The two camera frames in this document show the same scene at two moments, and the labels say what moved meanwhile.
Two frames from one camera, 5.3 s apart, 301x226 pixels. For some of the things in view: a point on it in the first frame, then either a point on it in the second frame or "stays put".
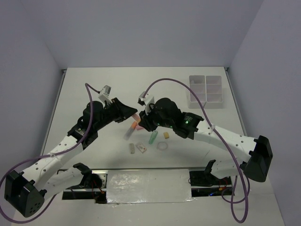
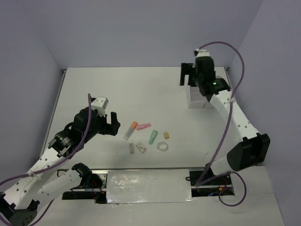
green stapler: x=153 y=135 stays put
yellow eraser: x=166 y=135 stays put
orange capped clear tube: x=130 y=131 stays put
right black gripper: x=145 y=119 → x=187 y=68
